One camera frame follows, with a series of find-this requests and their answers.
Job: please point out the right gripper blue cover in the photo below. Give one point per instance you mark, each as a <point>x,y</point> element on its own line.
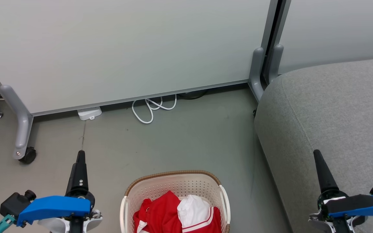
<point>351,205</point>

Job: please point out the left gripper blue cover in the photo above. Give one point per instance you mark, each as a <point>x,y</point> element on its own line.
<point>53,207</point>

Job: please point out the red hoodie white lettering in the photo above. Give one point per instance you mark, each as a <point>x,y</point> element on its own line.
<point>159,212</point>

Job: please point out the grey fabric sofa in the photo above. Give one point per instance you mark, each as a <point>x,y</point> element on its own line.
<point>335,123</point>

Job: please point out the black caster wheel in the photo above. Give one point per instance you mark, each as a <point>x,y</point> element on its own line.
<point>28,156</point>

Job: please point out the white power adapter box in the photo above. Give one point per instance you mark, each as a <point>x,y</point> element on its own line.
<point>89,113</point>

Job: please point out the grey partition foot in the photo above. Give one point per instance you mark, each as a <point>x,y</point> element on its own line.
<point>275,63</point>
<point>256,74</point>
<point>19,119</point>

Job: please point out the cream perforated laundry basket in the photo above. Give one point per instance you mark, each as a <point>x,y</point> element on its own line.
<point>176,186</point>

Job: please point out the wide white partition panel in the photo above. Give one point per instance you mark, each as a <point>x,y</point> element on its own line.
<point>125,48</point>

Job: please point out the narrow white partition panel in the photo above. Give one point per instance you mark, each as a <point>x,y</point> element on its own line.
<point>338,32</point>

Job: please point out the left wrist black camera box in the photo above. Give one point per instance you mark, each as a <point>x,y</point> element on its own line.
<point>13,204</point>

